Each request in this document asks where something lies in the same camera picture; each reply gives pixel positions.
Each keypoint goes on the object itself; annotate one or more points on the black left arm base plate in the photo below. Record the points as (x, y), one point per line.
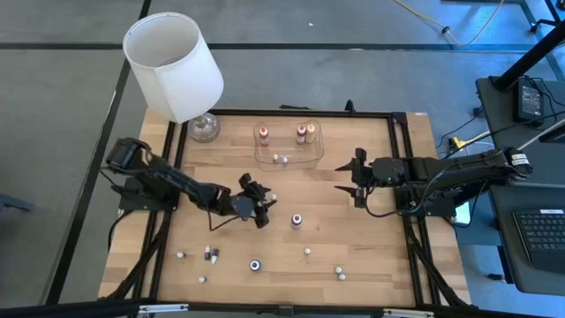
(132, 204)

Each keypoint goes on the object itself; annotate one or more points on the purple food coloring bottle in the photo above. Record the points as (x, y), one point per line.
(296, 220)

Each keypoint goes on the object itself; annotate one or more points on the yellow food coloring bottle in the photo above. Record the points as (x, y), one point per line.
(311, 132)

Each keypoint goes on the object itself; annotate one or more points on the white shade table lamp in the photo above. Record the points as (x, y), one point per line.
(172, 66)

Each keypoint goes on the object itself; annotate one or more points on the black power adapter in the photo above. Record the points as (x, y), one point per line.
(528, 101)

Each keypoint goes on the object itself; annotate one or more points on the grey chair leg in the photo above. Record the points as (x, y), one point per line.
(15, 203)

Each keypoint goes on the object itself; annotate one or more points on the black chair base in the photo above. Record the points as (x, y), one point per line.
(547, 22)

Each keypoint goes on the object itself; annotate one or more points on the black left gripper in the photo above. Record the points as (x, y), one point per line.
(240, 205)

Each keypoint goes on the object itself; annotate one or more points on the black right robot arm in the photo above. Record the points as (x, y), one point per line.
(459, 170)

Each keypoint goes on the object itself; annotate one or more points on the black keyboard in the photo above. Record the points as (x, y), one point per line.
(543, 238)

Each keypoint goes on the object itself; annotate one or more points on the black diagonal pole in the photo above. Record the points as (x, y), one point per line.
(529, 55)

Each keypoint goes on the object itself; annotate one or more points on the blue food coloring bottle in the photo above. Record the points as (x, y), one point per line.
(255, 265)

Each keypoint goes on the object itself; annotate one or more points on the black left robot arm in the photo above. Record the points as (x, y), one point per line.
(176, 183)

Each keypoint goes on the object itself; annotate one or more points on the dark grey side desk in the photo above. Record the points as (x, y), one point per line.
(507, 247)

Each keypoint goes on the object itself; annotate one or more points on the orange food coloring bottle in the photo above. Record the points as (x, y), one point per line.
(263, 136)

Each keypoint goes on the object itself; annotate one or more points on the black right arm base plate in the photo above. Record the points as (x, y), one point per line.
(441, 212)

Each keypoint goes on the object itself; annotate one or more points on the pink food coloring bottle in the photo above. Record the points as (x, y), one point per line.
(301, 134)

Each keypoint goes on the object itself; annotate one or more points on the black clamp knob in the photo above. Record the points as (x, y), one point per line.
(350, 106)

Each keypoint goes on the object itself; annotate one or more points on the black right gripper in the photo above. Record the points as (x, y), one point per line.
(384, 172)

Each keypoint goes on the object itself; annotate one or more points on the black aluminium table frame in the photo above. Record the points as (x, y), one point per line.
(309, 113)

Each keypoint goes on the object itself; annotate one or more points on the clear plastic bin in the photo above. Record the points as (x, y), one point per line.
(291, 150)

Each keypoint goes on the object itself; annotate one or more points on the silver metal bracket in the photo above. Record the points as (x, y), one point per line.
(163, 308)
(408, 313)

